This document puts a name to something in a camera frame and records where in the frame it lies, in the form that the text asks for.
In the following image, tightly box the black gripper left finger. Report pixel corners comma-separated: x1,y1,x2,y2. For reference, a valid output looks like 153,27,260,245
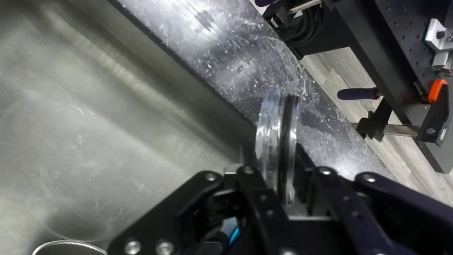
107,141,289,255

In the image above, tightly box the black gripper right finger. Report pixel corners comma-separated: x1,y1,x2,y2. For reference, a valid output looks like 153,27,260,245
294,143,453,255

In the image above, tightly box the clear drinking glass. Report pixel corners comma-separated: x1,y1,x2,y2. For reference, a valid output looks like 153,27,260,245
253,84,301,206

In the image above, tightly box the orange black bar clamp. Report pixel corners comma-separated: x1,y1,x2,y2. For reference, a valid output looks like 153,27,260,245
337,77,450,149

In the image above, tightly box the black perforated mounting board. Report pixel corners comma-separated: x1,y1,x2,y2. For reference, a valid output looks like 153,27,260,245
324,0,453,175

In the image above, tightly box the silver aluminium bracket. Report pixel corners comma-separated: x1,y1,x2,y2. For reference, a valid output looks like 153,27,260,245
423,17,453,70

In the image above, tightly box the thin black floor cable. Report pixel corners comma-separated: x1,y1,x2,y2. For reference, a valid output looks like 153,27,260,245
262,0,331,49

